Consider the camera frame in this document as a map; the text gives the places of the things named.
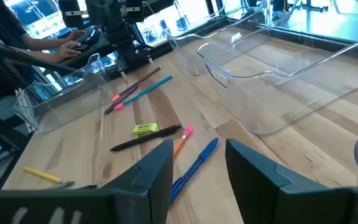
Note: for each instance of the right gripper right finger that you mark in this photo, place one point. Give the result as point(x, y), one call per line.
point(259, 186)

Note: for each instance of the teal pencil pink eraser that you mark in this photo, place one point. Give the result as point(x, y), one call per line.
point(148, 90)

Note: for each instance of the yellow pencil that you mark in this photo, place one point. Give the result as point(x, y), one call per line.
point(42, 175)

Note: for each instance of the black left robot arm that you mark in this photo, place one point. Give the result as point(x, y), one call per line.
point(110, 18)

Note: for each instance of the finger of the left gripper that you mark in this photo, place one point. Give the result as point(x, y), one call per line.
point(150, 59)
point(123, 74)

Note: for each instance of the orange pencil pink eraser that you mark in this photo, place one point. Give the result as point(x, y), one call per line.
point(186, 132)

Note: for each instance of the brown pencil orange eraser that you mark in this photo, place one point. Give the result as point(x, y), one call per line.
point(141, 80)

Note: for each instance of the slim black pen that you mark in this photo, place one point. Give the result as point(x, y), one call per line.
point(148, 137)

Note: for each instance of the grey marker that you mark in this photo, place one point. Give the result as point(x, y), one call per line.
point(65, 184)

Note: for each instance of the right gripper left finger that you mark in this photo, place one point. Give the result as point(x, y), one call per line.
point(145, 193)

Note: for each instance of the blue pen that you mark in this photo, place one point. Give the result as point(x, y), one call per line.
point(194, 168)

